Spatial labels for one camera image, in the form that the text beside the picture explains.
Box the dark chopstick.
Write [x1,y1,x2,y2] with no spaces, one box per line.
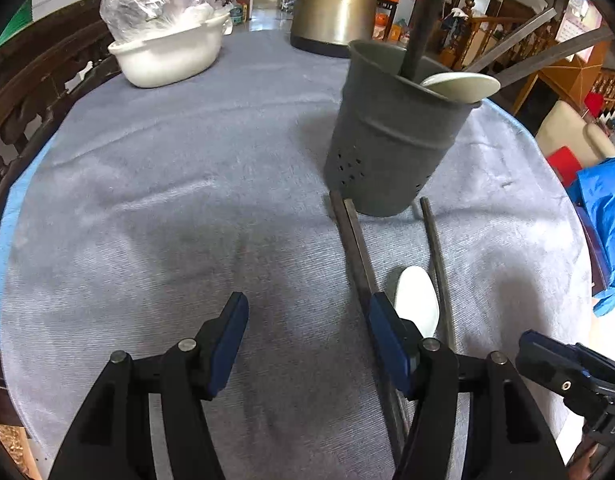
[400,0,444,80]
[342,198,407,463]
[329,191,407,466]
[495,26,614,88]
[419,196,457,351]
[465,8,556,73]

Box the white plastic spoon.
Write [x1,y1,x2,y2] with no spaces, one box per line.
[420,72,501,104]
[394,266,440,338]

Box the person's right hand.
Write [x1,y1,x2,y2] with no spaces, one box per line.
[567,443,598,480]

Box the blue plastic sheet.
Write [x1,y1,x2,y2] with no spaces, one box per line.
[568,157,615,316]

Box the red plastic chair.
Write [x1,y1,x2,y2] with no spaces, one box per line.
[546,146,582,188]

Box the dark grey utensil holder cup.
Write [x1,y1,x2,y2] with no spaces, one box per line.
[325,40,477,217]

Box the dark carved wooden sideboard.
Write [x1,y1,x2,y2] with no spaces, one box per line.
[0,0,164,430]

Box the wooden staircase railing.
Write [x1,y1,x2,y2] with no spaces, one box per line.
[437,0,556,72]

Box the white plastic basin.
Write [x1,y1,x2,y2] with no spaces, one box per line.
[108,14,232,89]

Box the clear plastic bag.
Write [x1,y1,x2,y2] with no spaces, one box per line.
[99,0,234,44]

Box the green thermos jug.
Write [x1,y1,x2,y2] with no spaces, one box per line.
[0,0,33,46]

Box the gold electric kettle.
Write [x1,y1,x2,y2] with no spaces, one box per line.
[290,0,377,58]

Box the wall calendar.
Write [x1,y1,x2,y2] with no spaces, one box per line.
[556,0,603,42]

